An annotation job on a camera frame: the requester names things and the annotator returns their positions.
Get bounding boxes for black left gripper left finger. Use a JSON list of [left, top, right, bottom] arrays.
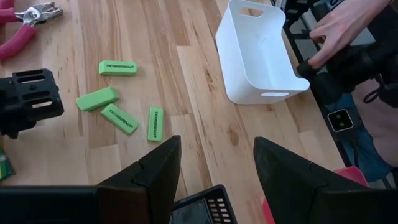
[[98, 135, 182, 224]]

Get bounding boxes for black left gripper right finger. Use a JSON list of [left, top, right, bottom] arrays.
[[253, 136, 368, 224]]

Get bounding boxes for black slotted plastic basket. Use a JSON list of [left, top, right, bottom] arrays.
[[170, 184, 238, 224]]

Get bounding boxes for pink-handled hole punch pliers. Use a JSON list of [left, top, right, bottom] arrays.
[[0, 1, 65, 62]]

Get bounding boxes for green eraser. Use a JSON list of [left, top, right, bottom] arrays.
[[98, 60, 138, 77], [99, 103, 139, 136], [75, 86, 121, 112], [147, 106, 164, 142]]

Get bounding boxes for white plastic bin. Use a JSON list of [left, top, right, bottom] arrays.
[[215, 0, 311, 105]]

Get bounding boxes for person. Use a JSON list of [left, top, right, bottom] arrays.
[[326, 0, 398, 184]]

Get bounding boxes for person's hand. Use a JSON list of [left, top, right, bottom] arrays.
[[307, 0, 391, 70]]

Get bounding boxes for small white square camera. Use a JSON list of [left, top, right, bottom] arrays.
[[327, 108, 354, 133]]

